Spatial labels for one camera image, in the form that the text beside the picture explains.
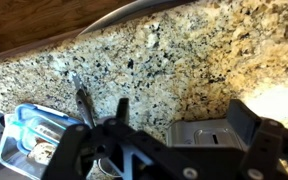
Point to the black handled kitchen tool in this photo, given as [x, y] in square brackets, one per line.
[82, 103]

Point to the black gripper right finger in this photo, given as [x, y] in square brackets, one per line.
[266, 139]

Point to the stainless steel toaster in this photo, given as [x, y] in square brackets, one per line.
[207, 133]

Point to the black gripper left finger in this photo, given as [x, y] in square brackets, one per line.
[81, 146]

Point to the clear blue-lidded food container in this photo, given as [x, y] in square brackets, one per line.
[30, 137]

